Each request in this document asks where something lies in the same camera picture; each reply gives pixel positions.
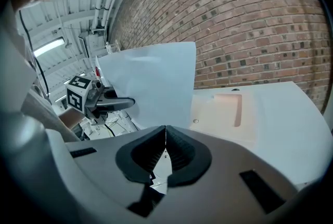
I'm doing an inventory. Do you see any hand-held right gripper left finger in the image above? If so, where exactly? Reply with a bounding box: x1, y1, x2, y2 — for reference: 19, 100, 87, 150
116, 126, 167, 184

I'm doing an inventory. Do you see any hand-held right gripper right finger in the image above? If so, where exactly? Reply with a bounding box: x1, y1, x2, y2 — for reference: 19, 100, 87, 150
166, 126, 212, 188

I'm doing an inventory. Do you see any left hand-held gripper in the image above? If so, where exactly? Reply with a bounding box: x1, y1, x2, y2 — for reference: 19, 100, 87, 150
66, 74, 136, 125

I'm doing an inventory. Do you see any white A4 paper sheet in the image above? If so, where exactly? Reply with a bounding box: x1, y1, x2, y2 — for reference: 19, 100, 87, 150
97, 42, 197, 130

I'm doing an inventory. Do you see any beige shallow tray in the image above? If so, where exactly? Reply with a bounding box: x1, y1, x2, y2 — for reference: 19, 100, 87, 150
189, 92, 258, 144

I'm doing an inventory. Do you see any person's left forearm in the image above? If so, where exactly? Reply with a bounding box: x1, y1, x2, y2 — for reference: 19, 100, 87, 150
58, 107, 85, 130

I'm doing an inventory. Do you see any small blue screen device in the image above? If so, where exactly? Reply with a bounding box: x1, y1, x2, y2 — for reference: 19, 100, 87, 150
147, 169, 157, 187

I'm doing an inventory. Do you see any grey ceiling unit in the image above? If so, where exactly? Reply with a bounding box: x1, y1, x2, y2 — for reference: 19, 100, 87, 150
78, 31, 91, 58

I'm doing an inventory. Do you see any long ceiling light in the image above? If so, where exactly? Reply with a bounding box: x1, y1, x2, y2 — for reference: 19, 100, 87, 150
33, 36, 66, 57

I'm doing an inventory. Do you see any person's beige shirt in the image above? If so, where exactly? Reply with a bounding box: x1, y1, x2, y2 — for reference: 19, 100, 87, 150
0, 1, 81, 143

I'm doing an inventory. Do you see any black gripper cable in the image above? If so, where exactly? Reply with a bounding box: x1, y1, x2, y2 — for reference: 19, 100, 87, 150
19, 9, 50, 94

